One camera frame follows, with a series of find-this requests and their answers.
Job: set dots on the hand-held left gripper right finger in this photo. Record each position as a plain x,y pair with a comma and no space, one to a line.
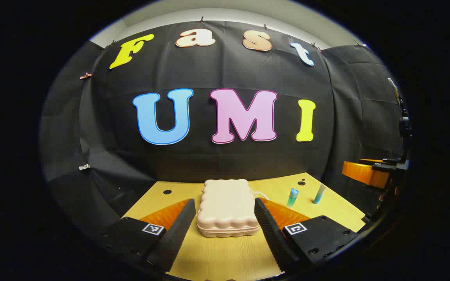
274,238

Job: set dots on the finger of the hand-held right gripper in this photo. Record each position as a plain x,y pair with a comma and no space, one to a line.
361,173

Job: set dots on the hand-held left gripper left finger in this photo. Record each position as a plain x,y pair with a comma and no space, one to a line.
174,238

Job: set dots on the blue skin care bottle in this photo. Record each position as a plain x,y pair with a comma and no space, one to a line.
292,198

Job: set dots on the white and blue tube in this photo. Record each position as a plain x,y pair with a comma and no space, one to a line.
319,194

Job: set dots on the beige suitcase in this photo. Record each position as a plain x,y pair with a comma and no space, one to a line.
227,207

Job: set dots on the black backdrop cloth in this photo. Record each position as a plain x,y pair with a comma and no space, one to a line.
209,164

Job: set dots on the silver cloth clip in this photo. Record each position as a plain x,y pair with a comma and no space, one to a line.
84,167

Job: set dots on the copper cloth clip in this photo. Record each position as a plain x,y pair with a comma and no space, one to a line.
85,75

